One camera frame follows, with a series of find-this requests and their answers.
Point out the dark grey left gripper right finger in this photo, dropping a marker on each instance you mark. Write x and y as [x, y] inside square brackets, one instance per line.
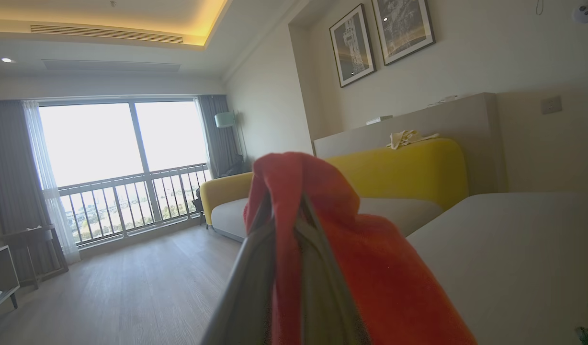
[322, 297]

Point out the small white box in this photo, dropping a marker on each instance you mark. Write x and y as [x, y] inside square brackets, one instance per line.
[379, 120]

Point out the pale yellow crumpled cloth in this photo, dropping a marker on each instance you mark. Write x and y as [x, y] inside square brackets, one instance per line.
[409, 139]

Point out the sofa with grey seat cushions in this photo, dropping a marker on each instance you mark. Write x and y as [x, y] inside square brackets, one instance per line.
[504, 263]

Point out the floor lamp with pale shade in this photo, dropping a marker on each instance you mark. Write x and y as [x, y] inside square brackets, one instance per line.
[224, 120]

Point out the black framed wide picture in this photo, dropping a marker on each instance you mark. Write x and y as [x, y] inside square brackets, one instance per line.
[403, 28]

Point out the grey balcony railing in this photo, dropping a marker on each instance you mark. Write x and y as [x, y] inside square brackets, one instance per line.
[126, 179]

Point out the large balcony window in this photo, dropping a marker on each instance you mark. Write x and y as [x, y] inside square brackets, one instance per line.
[93, 143]

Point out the white wall power outlet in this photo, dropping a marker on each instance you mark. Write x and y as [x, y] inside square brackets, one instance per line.
[552, 105]

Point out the narrow grey curtain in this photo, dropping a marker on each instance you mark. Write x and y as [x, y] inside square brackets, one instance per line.
[220, 139]

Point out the beige half-height partition ledge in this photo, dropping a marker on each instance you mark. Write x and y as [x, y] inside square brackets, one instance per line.
[457, 120]

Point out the sheer white curtain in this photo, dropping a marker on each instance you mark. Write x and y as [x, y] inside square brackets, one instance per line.
[42, 163]

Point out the long ceiling air vent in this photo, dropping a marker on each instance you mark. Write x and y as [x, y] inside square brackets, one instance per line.
[107, 34]

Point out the white hanging controller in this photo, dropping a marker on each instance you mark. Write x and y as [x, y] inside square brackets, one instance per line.
[586, 12]

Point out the wooden side table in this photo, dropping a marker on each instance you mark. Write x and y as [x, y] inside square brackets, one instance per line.
[30, 235]

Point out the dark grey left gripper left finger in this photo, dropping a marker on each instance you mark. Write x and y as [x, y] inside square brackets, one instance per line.
[253, 287]

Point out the wide grey curtain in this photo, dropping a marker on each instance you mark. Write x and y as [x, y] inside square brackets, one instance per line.
[9, 182]

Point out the white low shelf unit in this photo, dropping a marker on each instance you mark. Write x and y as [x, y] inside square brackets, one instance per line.
[2, 268]

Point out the red fuzzy fleece garment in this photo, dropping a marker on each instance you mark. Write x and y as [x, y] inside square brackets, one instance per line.
[394, 287]

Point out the flat white item on ledge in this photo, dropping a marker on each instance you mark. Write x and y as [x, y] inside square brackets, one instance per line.
[445, 100]

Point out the black framed tall tower picture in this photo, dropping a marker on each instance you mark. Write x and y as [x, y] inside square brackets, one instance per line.
[352, 45]

